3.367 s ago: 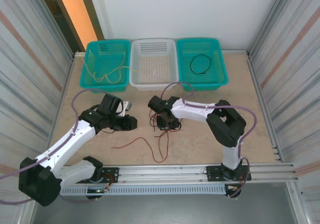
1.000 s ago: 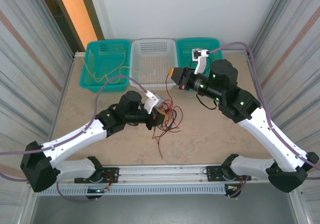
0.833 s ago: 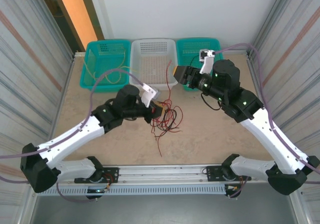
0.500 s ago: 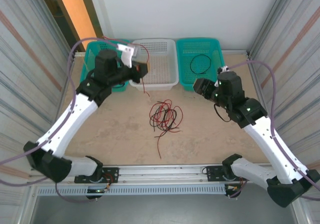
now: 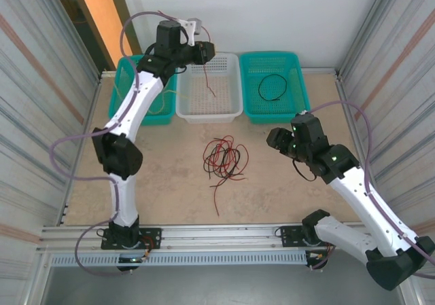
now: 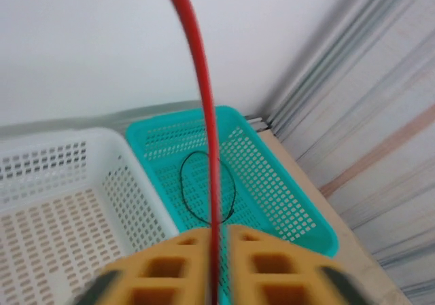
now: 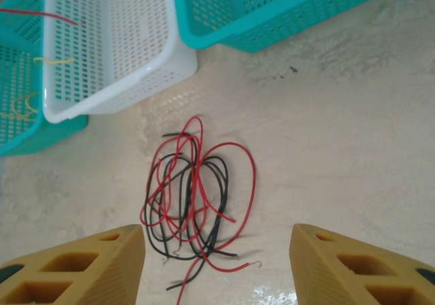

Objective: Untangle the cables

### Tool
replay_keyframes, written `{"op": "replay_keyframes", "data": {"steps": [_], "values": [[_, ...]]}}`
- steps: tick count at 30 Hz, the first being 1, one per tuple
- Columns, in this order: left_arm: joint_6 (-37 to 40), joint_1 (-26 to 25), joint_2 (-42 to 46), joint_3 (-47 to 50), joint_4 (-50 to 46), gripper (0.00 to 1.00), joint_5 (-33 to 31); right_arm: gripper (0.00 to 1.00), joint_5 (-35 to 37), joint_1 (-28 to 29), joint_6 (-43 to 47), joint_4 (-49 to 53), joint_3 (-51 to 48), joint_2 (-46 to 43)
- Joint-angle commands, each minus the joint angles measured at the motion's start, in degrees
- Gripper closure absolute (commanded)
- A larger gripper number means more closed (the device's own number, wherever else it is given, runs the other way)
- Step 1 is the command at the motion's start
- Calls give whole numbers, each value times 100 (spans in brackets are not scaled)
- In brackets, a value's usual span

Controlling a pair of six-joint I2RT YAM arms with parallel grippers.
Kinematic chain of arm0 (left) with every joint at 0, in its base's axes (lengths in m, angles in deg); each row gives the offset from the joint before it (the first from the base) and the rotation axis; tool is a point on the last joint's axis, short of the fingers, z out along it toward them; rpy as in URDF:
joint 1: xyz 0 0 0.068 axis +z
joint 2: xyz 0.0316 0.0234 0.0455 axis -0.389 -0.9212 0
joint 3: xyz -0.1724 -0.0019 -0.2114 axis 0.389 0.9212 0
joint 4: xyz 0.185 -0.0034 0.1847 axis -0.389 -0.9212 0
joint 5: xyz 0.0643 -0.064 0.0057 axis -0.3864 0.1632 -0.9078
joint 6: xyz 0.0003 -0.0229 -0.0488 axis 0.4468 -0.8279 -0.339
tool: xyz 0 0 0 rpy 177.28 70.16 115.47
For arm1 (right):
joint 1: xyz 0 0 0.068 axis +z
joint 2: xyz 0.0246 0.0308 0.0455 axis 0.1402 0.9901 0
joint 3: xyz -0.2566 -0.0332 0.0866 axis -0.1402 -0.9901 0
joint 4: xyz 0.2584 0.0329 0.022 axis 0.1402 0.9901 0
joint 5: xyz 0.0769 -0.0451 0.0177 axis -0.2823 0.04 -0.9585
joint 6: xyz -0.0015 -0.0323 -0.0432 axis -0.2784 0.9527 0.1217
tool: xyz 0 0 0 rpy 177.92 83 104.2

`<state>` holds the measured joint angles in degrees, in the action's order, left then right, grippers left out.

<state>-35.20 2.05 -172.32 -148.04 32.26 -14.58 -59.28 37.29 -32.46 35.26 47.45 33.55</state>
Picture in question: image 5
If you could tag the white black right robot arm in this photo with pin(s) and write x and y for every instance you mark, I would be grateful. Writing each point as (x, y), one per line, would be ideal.
(357, 196)

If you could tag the arm base wiring connector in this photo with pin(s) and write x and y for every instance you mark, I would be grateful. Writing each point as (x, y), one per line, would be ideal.
(127, 260)
(312, 255)

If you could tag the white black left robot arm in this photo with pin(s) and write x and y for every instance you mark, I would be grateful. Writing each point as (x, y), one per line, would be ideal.
(136, 104)

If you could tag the teal plastic basket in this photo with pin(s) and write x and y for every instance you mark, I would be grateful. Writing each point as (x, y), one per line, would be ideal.
(124, 68)
(272, 115)

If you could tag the white plastic basket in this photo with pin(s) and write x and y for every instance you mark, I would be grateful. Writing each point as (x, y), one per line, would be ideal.
(210, 116)

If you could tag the orange door panel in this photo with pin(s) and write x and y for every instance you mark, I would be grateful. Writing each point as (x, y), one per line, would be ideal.
(95, 6)

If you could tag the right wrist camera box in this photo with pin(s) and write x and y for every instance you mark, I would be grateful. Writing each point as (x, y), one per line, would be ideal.
(304, 111)

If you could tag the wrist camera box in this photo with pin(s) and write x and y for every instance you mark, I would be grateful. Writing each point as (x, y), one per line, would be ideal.
(304, 111)
(190, 24)

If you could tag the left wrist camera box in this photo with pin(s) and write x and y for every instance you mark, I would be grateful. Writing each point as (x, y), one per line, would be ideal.
(190, 24)

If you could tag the thin aluminium frame bar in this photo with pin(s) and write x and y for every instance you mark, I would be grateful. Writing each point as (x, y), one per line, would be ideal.
(319, 70)

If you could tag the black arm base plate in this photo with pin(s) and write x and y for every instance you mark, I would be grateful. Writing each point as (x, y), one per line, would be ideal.
(153, 237)
(289, 235)

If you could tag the wide aluminium mounting rail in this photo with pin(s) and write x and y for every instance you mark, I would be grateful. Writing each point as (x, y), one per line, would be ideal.
(221, 233)

